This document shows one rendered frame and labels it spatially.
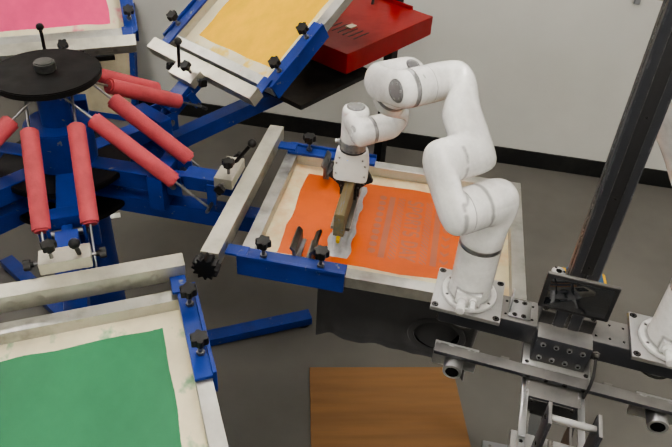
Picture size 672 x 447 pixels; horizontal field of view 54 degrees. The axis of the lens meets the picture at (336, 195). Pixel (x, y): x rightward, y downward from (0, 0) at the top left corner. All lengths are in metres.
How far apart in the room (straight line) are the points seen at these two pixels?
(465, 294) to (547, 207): 2.45
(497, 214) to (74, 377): 1.01
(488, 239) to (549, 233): 2.33
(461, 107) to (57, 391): 1.08
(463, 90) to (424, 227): 0.73
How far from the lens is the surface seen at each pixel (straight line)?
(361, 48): 2.77
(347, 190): 1.89
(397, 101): 1.43
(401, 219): 2.06
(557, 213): 3.91
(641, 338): 1.62
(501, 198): 1.38
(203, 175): 2.07
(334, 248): 1.91
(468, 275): 1.49
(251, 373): 2.83
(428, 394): 2.80
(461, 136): 1.37
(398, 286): 1.78
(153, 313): 1.76
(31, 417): 1.64
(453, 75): 1.45
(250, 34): 2.59
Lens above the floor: 2.22
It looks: 36 degrees down
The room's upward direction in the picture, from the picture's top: 4 degrees clockwise
